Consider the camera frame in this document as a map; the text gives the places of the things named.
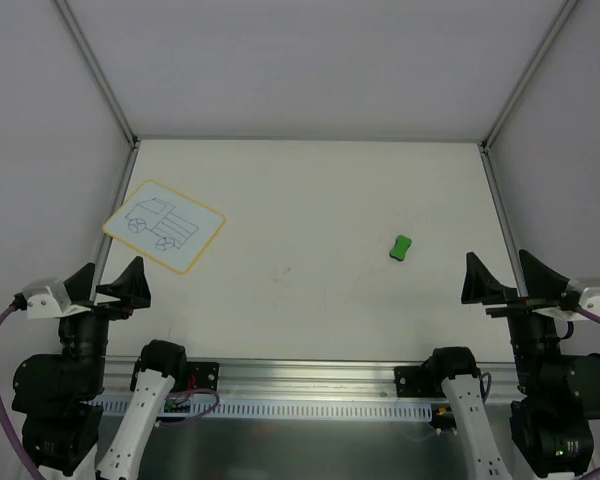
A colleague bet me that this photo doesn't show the yellow-framed small whiteboard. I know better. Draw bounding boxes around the yellow-framed small whiteboard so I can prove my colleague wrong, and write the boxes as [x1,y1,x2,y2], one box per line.
[103,180,226,275]

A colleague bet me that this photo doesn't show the green whiteboard eraser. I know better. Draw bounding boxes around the green whiteboard eraser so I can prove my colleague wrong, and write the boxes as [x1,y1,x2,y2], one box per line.
[389,235,413,262]

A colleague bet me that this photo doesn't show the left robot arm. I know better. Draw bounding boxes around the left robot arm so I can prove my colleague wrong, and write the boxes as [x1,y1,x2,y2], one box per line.
[12,256,188,479]

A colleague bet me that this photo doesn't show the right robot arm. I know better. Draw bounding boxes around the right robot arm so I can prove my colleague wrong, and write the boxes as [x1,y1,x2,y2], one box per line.
[421,250,600,479]

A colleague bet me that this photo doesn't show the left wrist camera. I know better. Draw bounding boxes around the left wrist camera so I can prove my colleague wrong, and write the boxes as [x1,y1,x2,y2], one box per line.
[21,278,84,320]

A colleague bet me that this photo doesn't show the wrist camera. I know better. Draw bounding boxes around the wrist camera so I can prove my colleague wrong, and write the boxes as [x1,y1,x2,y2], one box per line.
[560,278,600,322]
[21,278,84,320]

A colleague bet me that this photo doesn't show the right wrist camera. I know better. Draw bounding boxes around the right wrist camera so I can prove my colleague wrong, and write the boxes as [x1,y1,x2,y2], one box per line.
[560,278,600,322]

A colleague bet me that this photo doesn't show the right aluminium frame post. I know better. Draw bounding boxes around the right aluminium frame post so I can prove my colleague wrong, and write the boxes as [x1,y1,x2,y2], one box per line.
[478,0,580,293]

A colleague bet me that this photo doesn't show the aluminium frame post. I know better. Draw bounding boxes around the aluminium frame post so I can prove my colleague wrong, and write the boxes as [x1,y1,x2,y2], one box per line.
[49,0,141,274]
[478,0,580,293]

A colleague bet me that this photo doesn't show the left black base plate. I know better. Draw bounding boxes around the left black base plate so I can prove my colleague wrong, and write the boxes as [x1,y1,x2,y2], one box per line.
[129,359,220,396]

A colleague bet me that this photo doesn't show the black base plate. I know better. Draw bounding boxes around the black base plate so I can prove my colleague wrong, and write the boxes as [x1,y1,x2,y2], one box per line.
[129,359,220,396]
[393,365,484,400]

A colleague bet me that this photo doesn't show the white slotted cable duct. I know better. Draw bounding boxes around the white slotted cable duct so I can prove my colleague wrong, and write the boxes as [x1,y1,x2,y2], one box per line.
[87,398,436,422]

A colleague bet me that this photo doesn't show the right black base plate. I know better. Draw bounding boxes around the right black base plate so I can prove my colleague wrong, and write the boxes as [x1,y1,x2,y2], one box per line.
[393,365,484,400]

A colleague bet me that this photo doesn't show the aluminium mounting rail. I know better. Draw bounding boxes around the aluminium mounting rail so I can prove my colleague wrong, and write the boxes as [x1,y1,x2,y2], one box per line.
[104,356,521,403]

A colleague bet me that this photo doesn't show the left aluminium frame post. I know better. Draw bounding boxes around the left aluminium frame post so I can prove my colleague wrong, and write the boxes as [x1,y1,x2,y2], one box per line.
[49,0,141,274]

